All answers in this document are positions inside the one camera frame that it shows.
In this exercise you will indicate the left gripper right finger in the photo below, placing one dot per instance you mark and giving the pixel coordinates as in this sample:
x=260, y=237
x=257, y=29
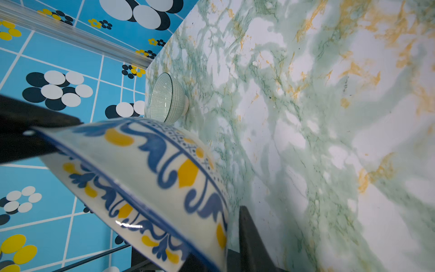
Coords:
x=253, y=254

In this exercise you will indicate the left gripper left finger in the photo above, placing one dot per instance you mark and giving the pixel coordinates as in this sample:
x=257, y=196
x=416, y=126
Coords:
x=19, y=121

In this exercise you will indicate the blue yellow floral bowl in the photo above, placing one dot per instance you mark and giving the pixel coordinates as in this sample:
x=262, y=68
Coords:
x=153, y=184

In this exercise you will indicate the black two-tier dish rack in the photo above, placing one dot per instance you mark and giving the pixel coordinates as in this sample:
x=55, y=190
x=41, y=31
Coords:
x=142, y=265

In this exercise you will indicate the pale green glass bowl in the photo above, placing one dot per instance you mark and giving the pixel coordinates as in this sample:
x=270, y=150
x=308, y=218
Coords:
x=168, y=102

